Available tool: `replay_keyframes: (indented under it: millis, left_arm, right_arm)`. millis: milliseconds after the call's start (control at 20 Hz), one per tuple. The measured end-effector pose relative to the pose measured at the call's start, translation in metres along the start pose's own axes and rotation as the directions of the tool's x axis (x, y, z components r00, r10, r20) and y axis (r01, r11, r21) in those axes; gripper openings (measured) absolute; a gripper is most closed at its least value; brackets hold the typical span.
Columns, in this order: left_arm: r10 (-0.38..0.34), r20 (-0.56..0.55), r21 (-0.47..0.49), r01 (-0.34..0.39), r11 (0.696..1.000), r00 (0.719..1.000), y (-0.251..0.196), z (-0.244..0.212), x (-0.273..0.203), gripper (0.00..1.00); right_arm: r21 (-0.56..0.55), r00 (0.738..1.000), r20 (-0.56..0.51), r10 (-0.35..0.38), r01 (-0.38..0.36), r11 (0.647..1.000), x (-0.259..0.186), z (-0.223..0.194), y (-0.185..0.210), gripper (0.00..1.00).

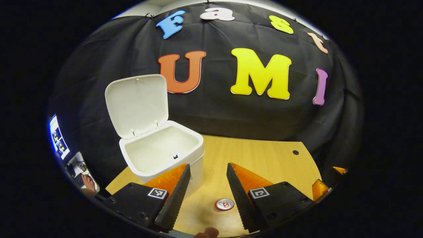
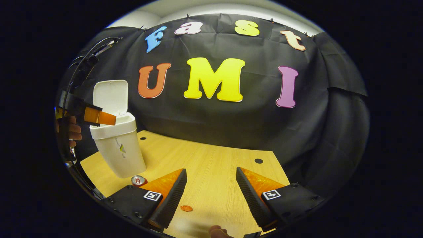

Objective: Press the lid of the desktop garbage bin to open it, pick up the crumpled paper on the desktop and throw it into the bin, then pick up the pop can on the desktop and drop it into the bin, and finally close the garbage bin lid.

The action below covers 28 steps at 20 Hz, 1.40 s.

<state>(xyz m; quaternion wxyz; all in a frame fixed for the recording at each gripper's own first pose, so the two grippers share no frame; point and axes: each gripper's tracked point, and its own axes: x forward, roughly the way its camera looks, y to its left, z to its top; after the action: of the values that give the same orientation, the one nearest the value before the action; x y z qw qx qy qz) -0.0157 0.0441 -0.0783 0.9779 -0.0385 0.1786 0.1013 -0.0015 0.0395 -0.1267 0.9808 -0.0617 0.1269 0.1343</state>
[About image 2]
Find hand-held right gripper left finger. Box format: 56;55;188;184
104;168;188;230

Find wooden desktop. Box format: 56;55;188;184
79;130;291;238

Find red pop can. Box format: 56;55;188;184
131;175;148;187

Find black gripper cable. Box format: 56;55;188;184
63;36;123;109

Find white desktop garbage bin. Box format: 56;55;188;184
89;79;147;179

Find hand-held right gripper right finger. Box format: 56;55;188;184
236;166;326;232

